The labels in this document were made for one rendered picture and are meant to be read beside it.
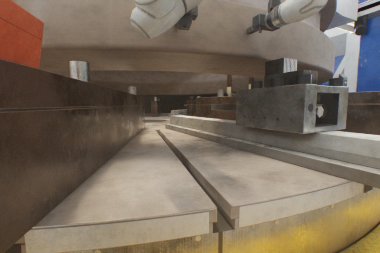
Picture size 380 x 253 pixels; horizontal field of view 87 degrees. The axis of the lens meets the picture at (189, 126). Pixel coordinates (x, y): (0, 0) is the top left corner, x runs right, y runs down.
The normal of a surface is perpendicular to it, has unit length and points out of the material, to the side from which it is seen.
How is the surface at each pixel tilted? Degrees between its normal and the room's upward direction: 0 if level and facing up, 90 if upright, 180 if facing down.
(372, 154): 71
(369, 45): 90
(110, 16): 90
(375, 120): 90
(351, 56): 90
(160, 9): 120
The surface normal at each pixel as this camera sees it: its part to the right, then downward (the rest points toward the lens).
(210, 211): 0.23, 0.11
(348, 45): 0.44, 0.10
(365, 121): -0.64, 0.09
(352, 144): -0.84, -0.26
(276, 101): -0.89, 0.06
